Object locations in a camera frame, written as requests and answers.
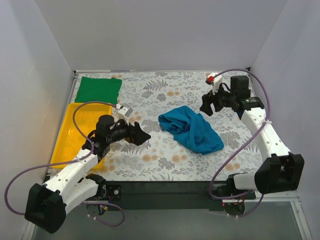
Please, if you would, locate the blue t shirt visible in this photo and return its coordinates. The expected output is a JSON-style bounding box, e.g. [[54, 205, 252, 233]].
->
[[158, 105, 224, 155]]

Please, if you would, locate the yellow plastic tray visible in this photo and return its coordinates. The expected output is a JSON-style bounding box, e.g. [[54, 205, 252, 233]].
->
[[50, 103, 112, 164]]

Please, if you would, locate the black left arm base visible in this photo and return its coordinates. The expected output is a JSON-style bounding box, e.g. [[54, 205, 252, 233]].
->
[[85, 173, 122, 202]]

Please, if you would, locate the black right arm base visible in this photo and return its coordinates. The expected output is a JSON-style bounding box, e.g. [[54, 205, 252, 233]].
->
[[211, 184, 256, 215]]

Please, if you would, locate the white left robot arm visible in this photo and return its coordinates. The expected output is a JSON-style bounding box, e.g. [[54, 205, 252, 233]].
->
[[24, 115, 151, 234]]

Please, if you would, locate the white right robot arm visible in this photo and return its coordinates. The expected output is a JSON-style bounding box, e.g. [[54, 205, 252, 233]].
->
[[200, 73, 305, 199]]

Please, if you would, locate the green folded t shirt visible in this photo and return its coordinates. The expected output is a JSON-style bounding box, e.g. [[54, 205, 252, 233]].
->
[[74, 76, 122, 104]]

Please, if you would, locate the floral patterned table mat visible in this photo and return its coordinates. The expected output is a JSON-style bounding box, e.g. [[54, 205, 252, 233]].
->
[[71, 71, 263, 181]]

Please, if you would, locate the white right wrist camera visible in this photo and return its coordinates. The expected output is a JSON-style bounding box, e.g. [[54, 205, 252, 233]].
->
[[205, 72, 223, 95]]

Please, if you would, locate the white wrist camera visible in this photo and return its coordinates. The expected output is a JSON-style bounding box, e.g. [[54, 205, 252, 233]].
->
[[115, 104, 133, 125], [205, 72, 223, 95]]

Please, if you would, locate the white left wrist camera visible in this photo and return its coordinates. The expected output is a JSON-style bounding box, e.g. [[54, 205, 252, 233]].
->
[[115, 104, 133, 125]]

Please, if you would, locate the aluminium frame rail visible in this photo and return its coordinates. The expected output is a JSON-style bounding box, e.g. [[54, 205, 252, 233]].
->
[[222, 191, 301, 205]]

